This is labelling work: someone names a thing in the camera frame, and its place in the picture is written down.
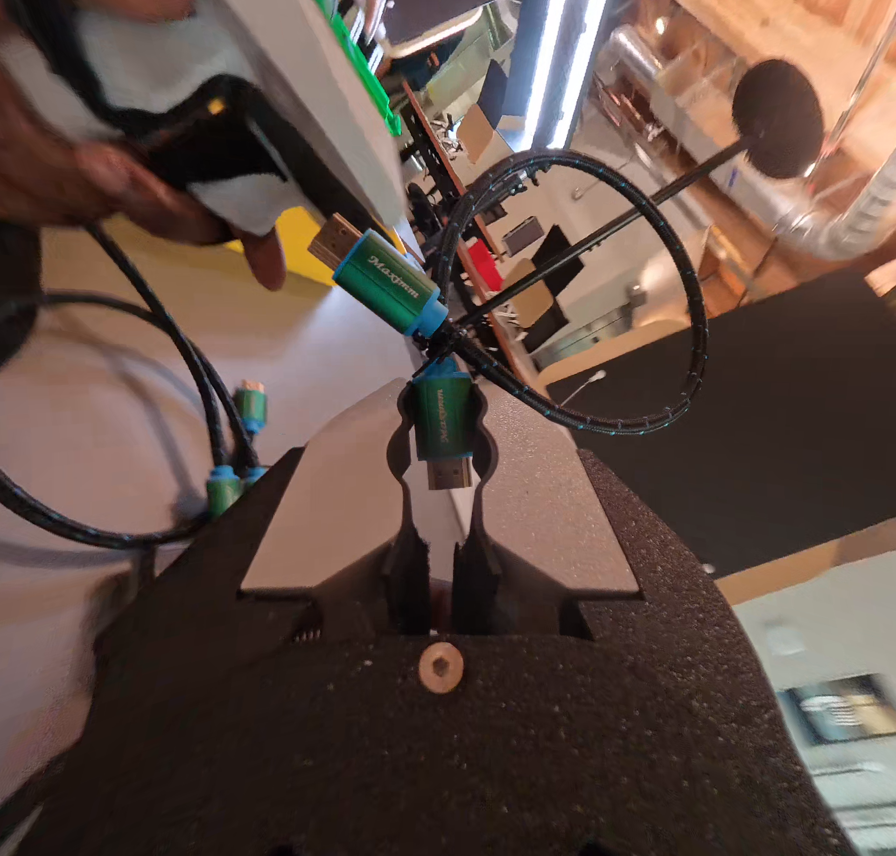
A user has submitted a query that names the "black tripod light stand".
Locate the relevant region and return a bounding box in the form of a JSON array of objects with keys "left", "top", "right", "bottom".
[{"left": 448, "top": 135, "right": 757, "bottom": 332}]

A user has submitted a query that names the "black monitor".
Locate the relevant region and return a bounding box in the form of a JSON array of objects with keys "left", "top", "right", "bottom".
[{"left": 531, "top": 225, "right": 585, "bottom": 290}]

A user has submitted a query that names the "black wall sign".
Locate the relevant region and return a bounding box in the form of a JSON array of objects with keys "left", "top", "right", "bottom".
[{"left": 784, "top": 673, "right": 896, "bottom": 746}]

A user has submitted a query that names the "green plug braided cable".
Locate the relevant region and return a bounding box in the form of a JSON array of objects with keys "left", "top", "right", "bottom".
[
  {"left": 307, "top": 149, "right": 709, "bottom": 493},
  {"left": 84, "top": 222, "right": 270, "bottom": 493},
  {"left": 0, "top": 292, "right": 246, "bottom": 550}
]

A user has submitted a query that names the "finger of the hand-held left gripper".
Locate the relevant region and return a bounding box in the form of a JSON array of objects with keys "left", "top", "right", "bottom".
[{"left": 198, "top": 0, "right": 410, "bottom": 246}]

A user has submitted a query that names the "green plastic bin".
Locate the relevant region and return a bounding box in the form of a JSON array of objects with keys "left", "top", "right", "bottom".
[{"left": 293, "top": 0, "right": 403, "bottom": 137}]

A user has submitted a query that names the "silver air duct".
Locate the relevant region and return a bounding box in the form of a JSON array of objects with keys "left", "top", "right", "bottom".
[{"left": 598, "top": 23, "right": 896, "bottom": 262}]

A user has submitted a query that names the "tablet with stand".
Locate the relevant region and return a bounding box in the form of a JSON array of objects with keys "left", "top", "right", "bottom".
[{"left": 503, "top": 215, "right": 546, "bottom": 256}]

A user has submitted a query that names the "red plastic bin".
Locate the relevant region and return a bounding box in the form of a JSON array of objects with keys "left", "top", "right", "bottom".
[{"left": 465, "top": 239, "right": 505, "bottom": 293}]

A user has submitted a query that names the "round black lamp head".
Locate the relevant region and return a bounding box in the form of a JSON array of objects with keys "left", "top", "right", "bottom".
[{"left": 730, "top": 58, "right": 827, "bottom": 181}]

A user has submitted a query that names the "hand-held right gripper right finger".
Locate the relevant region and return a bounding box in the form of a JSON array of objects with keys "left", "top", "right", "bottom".
[{"left": 452, "top": 382, "right": 643, "bottom": 634}]

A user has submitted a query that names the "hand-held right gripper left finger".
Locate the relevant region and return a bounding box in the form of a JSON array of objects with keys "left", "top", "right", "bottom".
[{"left": 240, "top": 379, "right": 433, "bottom": 636}]

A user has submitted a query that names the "person's left hand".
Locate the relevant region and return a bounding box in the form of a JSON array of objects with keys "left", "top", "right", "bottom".
[{"left": 0, "top": 0, "right": 289, "bottom": 291}]

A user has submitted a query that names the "wooden chair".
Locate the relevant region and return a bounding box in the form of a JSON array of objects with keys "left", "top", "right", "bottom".
[
  {"left": 458, "top": 103, "right": 512, "bottom": 164},
  {"left": 503, "top": 260, "right": 561, "bottom": 328}
]

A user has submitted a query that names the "led light panel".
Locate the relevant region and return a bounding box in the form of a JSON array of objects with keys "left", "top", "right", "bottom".
[{"left": 521, "top": 0, "right": 620, "bottom": 150}]

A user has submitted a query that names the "yellow plastic bin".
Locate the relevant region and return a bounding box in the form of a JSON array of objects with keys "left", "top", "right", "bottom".
[{"left": 227, "top": 205, "right": 408, "bottom": 300}]

